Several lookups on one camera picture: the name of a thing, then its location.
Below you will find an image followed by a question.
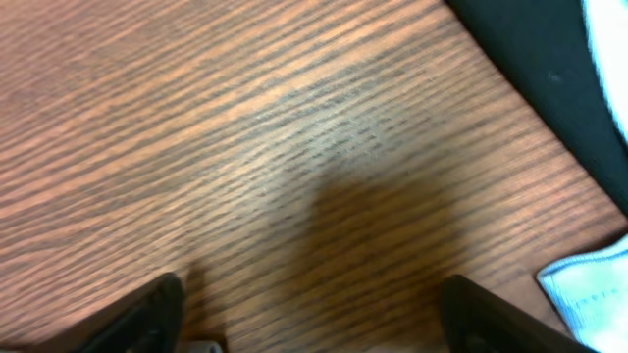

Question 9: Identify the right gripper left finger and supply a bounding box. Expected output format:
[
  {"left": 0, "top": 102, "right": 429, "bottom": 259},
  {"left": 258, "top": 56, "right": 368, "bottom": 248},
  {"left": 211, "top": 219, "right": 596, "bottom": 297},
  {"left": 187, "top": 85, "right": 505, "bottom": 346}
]
[{"left": 28, "top": 272, "right": 186, "bottom": 353}]

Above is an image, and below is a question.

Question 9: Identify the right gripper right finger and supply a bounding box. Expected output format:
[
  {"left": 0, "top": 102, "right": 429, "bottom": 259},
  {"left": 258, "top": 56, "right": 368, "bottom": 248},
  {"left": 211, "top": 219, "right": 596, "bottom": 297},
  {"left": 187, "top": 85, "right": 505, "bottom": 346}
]
[{"left": 441, "top": 275, "right": 594, "bottom": 353}]

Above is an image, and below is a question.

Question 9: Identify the light blue t-shirt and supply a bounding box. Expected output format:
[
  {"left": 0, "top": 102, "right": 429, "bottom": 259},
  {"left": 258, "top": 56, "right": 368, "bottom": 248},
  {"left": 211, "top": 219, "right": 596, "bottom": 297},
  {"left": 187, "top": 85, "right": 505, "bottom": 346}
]
[{"left": 537, "top": 0, "right": 627, "bottom": 353}]

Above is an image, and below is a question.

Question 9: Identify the black t-shirt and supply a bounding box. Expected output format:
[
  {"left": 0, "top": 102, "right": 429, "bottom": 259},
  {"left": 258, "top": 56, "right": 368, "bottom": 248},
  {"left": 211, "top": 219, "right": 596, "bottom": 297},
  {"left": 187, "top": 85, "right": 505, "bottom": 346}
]
[{"left": 446, "top": 0, "right": 627, "bottom": 212}]

